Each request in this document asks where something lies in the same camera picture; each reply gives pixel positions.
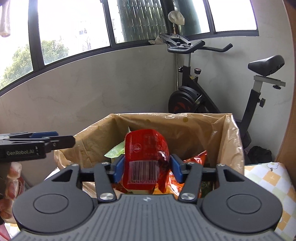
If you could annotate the green snack bag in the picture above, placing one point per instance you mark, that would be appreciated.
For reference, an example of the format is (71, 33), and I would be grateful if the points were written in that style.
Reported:
(116, 151)

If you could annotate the red patterned cloth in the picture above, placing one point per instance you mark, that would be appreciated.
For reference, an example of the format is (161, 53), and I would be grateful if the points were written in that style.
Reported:
(10, 190)

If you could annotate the orange chip bag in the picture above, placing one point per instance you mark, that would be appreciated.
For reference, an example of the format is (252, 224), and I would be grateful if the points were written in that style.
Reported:
(179, 170)

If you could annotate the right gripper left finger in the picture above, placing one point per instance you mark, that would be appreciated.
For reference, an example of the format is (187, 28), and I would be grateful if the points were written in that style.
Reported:
(66, 185)

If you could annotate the black exercise bike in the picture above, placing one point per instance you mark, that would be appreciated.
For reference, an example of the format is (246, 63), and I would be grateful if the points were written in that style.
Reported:
(227, 80)

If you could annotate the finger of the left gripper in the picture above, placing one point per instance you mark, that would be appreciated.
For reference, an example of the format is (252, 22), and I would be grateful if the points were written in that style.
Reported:
(59, 142)
(33, 135)

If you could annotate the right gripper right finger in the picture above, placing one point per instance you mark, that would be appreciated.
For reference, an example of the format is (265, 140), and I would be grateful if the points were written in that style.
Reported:
(232, 185)

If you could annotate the floral checked table cover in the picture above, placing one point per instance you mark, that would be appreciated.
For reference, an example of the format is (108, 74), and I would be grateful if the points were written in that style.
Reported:
(273, 176)

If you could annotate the white cloth on pole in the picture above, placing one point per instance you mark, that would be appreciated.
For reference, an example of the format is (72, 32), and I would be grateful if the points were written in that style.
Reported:
(176, 18)

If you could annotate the red snack stick packet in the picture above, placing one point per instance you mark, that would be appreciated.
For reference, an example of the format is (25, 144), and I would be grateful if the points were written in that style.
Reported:
(147, 160)

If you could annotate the black window frame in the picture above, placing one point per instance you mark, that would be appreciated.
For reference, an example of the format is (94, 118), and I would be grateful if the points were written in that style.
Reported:
(37, 36)

